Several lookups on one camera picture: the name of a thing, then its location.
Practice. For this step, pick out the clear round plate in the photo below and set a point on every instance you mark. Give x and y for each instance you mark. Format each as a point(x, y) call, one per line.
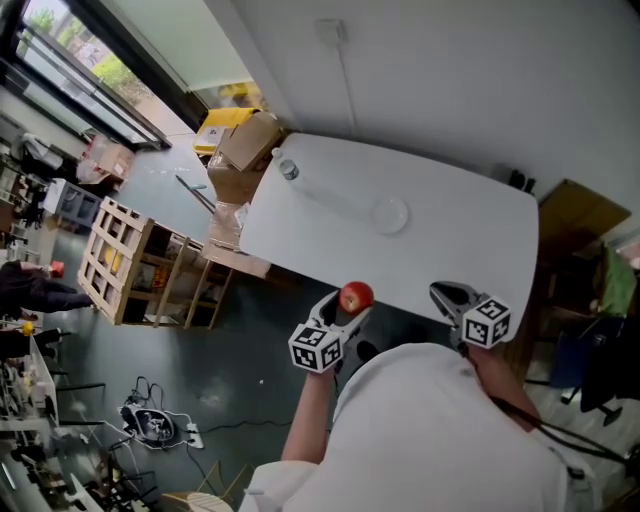
point(389, 215)

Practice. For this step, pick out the grey storage crate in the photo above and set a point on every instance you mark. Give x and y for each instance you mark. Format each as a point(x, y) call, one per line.
point(72, 205)

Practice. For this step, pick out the clear plastic water bottle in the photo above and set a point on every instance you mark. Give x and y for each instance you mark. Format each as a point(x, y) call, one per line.
point(287, 169)

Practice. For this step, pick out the taped cardboard box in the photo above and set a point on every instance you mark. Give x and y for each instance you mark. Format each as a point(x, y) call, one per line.
point(225, 240)

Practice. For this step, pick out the open cardboard box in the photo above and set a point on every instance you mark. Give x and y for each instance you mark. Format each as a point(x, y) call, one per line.
point(250, 142)

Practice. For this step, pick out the red apple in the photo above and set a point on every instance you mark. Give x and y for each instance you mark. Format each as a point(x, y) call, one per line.
point(356, 297)

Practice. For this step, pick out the light wooden stool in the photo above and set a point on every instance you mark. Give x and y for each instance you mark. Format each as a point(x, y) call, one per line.
point(200, 500)

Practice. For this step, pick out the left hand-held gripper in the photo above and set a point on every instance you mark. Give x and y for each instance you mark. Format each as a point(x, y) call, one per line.
point(315, 347)

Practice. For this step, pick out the yellow plastic bin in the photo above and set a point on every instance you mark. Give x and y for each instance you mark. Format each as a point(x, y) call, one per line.
point(220, 125)

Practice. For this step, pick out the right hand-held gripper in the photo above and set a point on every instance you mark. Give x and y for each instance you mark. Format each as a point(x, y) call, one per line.
point(487, 322)

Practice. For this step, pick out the black office chair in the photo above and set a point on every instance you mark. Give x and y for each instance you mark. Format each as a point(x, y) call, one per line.
point(605, 370)

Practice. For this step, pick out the white wall junction box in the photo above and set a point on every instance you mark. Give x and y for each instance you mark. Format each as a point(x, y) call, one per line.
point(331, 32)

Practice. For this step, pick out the person's left forearm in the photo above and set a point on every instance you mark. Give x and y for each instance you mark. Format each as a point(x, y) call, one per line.
point(310, 415)

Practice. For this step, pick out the brown wooden board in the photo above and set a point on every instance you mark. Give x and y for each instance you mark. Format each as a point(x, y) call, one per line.
point(582, 215)

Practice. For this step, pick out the person's right forearm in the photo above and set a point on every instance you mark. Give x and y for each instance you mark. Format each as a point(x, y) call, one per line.
point(502, 385)

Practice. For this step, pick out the white power strip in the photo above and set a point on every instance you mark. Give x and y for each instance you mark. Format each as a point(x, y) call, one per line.
point(195, 436)

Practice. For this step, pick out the green cloth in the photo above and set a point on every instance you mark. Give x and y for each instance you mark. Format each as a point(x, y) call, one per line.
point(620, 280)

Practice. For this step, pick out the black items by wall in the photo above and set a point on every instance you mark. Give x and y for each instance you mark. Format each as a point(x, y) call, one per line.
point(522, 182)

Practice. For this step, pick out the wooden slat crate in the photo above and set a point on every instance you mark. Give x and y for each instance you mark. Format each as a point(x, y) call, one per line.
point(110, 255)

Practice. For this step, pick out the person's black shoe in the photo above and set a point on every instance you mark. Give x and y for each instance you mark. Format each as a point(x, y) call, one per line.
point(368, 351)

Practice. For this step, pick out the person's white shirt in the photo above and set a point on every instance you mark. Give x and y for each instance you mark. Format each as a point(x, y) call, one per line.
point(425, 440)

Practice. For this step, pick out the brown cardboard box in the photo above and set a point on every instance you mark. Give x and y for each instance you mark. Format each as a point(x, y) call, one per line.
point(232, 182)

